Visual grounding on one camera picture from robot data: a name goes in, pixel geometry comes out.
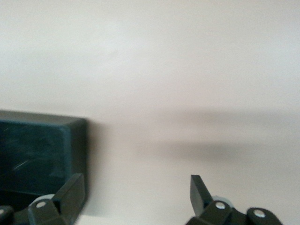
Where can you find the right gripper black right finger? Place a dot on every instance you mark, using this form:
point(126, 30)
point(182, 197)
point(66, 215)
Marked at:
point(211, 213)

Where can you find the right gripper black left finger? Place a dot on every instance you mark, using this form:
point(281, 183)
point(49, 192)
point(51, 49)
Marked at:
point(63, 204)

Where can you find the black plastic box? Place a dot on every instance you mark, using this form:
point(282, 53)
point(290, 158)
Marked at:
point(35, 150)

